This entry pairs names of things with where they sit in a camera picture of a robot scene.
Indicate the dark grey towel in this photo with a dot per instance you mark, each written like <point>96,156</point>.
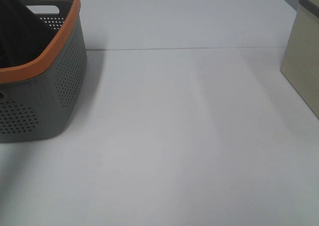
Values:
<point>23,36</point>

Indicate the beige fabric storage box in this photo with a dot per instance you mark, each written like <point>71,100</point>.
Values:
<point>300,64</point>

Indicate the grey basket with orange rim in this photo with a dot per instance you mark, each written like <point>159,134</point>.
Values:
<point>37,98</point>

